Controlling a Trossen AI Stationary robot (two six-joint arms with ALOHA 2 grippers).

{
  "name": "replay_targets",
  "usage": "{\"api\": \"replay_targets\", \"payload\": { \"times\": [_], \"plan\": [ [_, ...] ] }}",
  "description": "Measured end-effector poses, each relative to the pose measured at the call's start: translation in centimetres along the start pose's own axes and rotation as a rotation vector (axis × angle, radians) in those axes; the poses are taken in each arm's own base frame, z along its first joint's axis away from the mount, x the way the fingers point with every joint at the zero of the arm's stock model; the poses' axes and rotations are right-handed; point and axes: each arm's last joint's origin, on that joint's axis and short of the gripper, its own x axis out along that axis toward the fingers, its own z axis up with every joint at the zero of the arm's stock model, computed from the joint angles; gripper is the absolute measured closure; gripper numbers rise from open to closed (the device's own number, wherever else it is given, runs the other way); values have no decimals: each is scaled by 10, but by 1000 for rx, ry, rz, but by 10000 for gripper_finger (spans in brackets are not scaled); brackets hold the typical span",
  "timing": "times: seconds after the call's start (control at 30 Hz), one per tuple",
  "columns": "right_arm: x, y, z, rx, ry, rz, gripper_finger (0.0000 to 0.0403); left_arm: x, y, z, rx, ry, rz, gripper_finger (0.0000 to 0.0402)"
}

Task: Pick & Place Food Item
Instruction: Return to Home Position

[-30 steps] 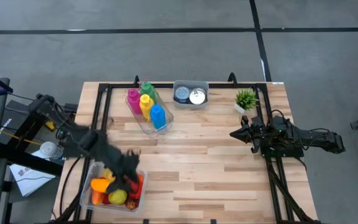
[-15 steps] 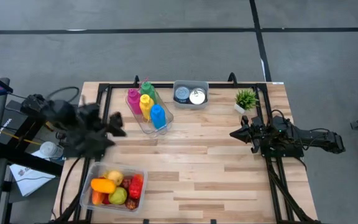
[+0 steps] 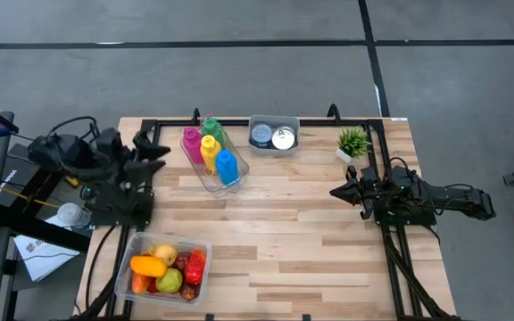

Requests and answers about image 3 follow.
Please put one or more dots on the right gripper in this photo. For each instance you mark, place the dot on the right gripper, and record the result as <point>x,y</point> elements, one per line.
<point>364,194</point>

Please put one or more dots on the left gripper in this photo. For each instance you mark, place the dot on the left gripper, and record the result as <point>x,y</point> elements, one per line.
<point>125,165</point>

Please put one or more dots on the pink squeeze bottle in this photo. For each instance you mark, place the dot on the pink squeeze bottle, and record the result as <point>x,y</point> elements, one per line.
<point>192,142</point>

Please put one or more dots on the yellow squeeze bottle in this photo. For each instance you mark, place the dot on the yellow squeeze bottle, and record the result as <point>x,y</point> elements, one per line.
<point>210,151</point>

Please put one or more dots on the green squeeze bottle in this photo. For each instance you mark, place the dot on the green squeeze bottle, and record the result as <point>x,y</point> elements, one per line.
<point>212,129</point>

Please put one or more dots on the blue squeeze bottle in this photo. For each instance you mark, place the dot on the blue squeeze bottle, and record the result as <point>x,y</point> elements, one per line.
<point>227,167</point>

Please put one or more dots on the silver tin can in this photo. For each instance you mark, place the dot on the silver tin can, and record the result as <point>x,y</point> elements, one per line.
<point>284,137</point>
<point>262,133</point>

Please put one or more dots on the clear plastic tub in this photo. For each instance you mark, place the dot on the clear plastic tub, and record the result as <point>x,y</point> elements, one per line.
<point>138,243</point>

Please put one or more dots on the clear rectangular tray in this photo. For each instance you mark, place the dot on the clear rectangular tray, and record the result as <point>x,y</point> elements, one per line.
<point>239,174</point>

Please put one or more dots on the yellow toy fruit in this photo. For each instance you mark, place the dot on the yellow toy fruit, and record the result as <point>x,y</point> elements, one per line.
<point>166,253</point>

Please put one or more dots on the dark red toy apple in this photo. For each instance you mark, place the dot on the dark red toy apple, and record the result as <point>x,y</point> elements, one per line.
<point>181,260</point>

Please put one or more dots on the yellow-orange toy mango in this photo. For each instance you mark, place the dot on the yellow-orange toy mango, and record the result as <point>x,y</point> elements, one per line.
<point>148,266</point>

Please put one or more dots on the red and yellow toy mango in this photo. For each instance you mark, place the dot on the red and yellow toy mango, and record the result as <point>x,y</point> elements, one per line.
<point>195,267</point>

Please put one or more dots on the green toy apple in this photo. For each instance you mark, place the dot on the green toy apple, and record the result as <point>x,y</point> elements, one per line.
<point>169,281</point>

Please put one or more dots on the red-orange toy mango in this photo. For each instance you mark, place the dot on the red-orange toy mango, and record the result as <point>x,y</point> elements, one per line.
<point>139,283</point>

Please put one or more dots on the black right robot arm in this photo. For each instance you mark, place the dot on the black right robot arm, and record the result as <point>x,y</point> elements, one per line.
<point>453,200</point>

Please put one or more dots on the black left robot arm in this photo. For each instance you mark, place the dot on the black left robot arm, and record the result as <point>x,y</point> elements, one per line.
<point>74,156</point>

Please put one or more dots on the green plant in white pot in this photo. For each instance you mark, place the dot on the green plant in white pot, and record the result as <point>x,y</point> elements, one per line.
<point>353,142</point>

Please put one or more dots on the grey plastic bin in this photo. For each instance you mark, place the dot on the grey plastic bin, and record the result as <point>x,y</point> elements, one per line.
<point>275,151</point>

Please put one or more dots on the black box with white lettering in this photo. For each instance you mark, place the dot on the black box with white lettering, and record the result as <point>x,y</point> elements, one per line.
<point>10,178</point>

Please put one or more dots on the white paper sheets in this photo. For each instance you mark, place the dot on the white paper sheets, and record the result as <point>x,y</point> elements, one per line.
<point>38,258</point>

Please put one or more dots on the black metal table frame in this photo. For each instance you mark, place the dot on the black metal table frame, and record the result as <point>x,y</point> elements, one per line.
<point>319,121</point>

